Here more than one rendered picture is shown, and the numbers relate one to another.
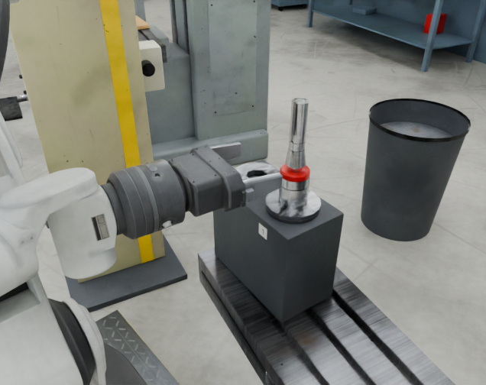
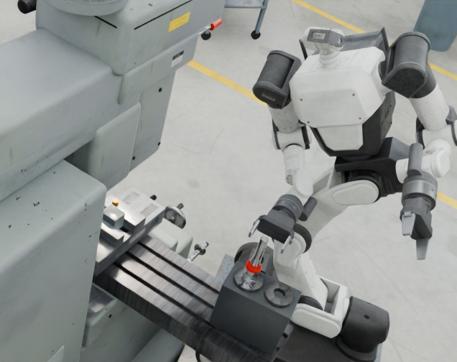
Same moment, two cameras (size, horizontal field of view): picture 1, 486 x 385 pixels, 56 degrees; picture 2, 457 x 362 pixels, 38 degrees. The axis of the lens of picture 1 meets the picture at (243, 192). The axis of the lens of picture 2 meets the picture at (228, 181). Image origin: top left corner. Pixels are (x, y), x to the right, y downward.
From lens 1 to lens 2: 212 cm
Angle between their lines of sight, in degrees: 97
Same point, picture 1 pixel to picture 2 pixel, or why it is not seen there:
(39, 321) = not seen: hidden behind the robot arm
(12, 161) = (330, 189)
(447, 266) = not seen: outside the picture
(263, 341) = not seen: hidden behind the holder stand
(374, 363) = (174, 292)
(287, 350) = (213, 286)
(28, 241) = (289, 172)
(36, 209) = (294, 170)
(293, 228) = (238, 267)
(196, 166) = (280, 218)
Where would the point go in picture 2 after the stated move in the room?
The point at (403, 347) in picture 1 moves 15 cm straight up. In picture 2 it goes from (163, 304) to (172, 274)
